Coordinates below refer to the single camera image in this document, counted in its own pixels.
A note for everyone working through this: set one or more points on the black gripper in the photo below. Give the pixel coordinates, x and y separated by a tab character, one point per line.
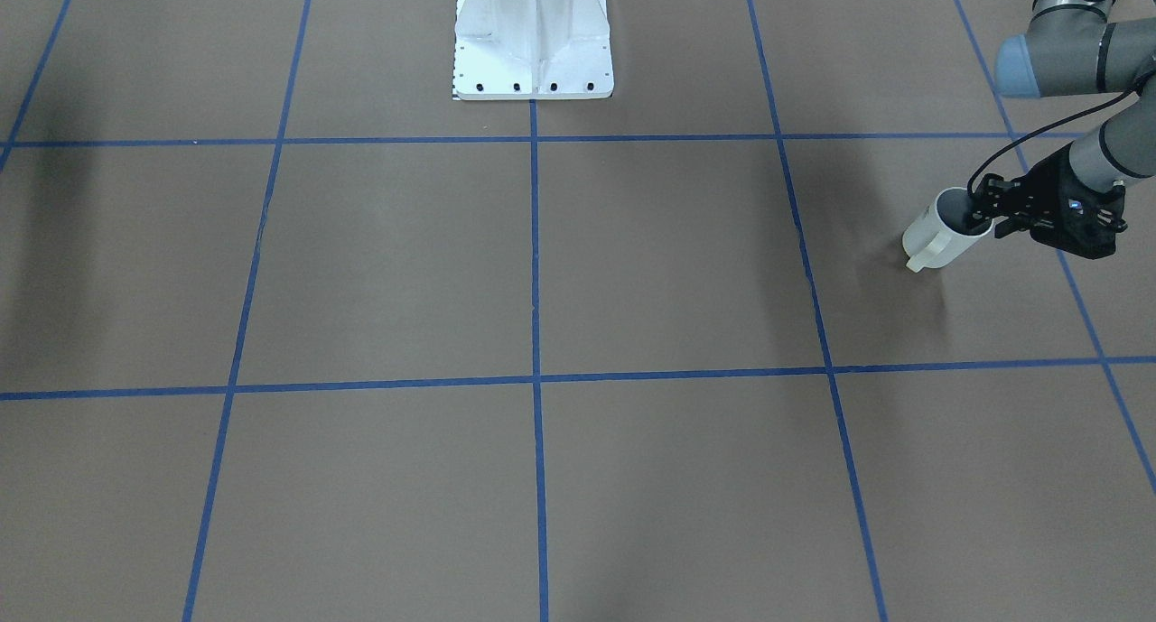
1046	187

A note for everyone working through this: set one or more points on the white mug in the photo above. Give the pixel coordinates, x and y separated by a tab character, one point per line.
943	231

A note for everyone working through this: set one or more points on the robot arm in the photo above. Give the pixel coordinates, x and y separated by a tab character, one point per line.
1070	48

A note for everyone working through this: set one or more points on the white column pedestal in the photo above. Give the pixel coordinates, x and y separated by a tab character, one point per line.
532	50

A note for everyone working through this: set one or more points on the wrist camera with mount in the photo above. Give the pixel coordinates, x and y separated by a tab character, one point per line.
1083	222

